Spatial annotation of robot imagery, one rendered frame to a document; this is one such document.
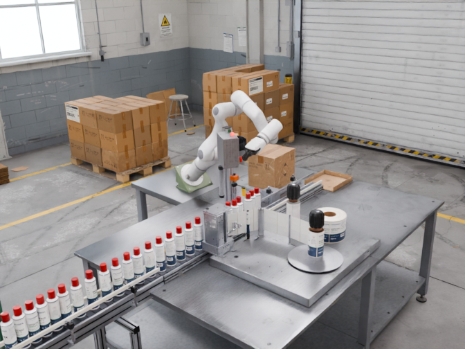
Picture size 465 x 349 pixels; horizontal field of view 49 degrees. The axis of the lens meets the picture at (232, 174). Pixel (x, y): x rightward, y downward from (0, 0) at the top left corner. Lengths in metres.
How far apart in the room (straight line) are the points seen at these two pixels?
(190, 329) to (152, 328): 0.25
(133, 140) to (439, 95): 3.95
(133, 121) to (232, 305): 4.24
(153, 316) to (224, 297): 1.06
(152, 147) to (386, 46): 3.41
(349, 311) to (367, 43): 4.61
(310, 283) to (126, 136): 4.24
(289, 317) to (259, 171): 1.60
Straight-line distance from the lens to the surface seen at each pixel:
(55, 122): 8.61
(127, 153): 6.59
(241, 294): 2.74
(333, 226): 3.08
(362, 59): 7.58
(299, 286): 2.72
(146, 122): 6.71
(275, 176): 3.87
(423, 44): 7.17
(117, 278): 2.66
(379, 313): 3.74
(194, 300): 2.71
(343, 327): 3.57
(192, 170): 3.95
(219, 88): 7.24
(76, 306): 2.58
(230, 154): 3.10
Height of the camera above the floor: 2.35
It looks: 21 degrees down
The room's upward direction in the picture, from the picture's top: 2 degrees counter-clockwise
